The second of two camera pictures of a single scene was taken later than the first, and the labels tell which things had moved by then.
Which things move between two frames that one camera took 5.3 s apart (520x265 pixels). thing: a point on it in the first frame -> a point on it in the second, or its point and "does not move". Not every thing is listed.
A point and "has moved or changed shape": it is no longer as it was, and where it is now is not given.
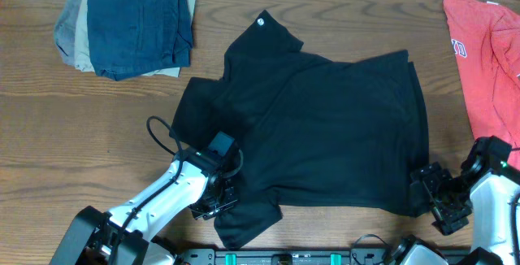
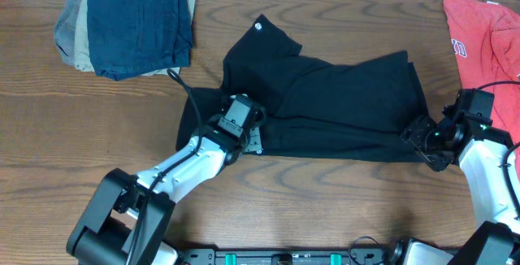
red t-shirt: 487,36 does not move
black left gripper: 201,210 -> 257,142
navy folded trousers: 137,23 does not move
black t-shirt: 315,131 has moved or changed shape
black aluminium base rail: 326,256 does not move
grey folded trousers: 65,26 does not move
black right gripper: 447,221 -> 415,133
